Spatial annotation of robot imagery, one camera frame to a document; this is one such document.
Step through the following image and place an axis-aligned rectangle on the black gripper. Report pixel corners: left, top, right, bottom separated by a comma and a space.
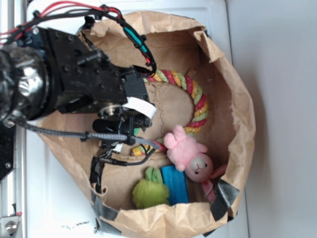
23, 28, 157, 149

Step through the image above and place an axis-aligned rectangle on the green rectangular block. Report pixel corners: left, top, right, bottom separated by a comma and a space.
133, 127, 140, 136

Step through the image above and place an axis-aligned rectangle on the blue rectangular block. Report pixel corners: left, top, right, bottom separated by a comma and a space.
161, 165, 189, 205

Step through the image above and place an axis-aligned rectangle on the pink plush sheep toy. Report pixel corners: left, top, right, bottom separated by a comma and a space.
163, 125, 228, 203

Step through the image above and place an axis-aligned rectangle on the green fuzzy plush toy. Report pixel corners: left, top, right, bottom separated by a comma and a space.
132, 167, 170, 209

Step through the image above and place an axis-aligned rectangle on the brown paper bag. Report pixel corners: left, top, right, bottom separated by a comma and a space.
42, 11, 256, 238

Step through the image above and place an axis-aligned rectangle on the grey braided cable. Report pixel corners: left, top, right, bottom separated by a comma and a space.
14, 119, 161, 151

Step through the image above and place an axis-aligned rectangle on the multicolour twisted rope toy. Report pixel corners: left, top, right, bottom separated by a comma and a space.
131, 69, 209, 157

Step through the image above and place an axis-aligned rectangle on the black metal bracket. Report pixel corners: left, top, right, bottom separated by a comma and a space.
0, 121, 15, 181

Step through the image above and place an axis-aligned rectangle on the red and black cable bundle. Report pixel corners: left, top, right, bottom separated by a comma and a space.
0, 0, 158, 77

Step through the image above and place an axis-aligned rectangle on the aluminium frame rail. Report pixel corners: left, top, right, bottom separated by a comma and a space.
0, 0, 27, 238

